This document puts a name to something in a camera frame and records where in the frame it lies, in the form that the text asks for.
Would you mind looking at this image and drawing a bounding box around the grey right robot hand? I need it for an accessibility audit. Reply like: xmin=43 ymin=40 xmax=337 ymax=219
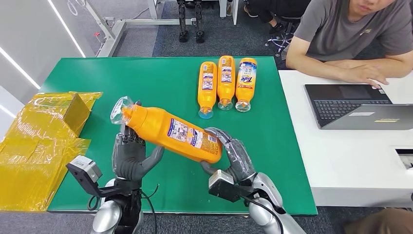
xmin=200 ymin=127 xmax=257 ymax=185

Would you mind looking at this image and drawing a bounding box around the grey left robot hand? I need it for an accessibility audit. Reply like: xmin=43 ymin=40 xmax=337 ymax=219
xmin=112 ymin=100 xmax=165 ymax=181

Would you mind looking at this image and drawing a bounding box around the orange Tide detergent bottle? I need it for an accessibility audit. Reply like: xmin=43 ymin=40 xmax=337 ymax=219
xmin=235 ymin=58 xmax=258 ymax=113

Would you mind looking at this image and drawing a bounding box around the orange detergent bottle blue cap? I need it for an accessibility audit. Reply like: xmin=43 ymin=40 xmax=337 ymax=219
xmin=197 ymin=61 xmax=218 ymax=119

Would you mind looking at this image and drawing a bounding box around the green table mat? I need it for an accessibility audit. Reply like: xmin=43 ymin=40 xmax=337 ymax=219
xmin=40 ymin=56 xmax=318 ymax=216

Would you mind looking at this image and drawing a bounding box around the yellow film wrapped cardboard box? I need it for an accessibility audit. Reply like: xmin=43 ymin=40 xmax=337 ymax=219
xmin=0 ymin=92 xmax=103 ymax=213

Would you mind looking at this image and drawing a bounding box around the white desk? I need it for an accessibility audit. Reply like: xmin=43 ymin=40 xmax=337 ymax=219
xmin=278 ymin=69 xmax=413 ymax=208

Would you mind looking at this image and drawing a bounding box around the dark grey laptop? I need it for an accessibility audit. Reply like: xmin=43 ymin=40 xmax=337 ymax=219
xmin=303 ymin=84 xmax=413 ymax=131

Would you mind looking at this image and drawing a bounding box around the office chair base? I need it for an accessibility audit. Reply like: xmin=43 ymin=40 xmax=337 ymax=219
xmin=264 ymin=18 xmax=296 ymax=58

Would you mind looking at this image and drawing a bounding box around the black robot leg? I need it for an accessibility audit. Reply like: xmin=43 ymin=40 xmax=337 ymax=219
xmin=193 ymin=0 xmax=206 ymax=45
xmin=176 ymin=0 xmax=190 ymax=44

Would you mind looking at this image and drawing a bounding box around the white furniture leg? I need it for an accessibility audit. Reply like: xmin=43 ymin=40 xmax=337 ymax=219
xmin=219 ymin=0 xmax=240 ymax=26

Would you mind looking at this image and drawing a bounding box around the person with black shoes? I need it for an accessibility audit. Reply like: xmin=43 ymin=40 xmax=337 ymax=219
xmin=244 ymin=0 xmax=312 ymax=36

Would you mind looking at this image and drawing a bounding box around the brown rounded object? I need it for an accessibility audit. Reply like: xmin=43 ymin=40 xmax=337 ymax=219
xmin=343 ymin=207 xmax=413 ymax=234

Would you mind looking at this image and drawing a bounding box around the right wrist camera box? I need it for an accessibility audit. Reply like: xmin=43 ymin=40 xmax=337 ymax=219
xmin=208 ymin=170 xmax=246 ymax=203

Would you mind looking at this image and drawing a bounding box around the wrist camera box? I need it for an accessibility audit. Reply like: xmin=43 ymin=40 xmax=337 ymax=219
xmin=66 ymin=156 xmax=143 ymax=198
xmin=208 ymin=170 xmax=246 ymax=203

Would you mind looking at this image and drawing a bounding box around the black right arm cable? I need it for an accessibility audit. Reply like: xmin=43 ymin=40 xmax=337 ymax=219
xmin=240 ymin=195 xmax=284 ymax=234

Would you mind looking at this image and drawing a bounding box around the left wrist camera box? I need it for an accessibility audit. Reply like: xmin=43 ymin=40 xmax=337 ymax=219
xmin=66 ymin=156 xmax=143 ymax=198

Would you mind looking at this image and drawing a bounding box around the white metal frame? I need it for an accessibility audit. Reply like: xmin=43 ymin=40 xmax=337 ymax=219
xmin=82 ymin=0 xmax=197 ymax=58

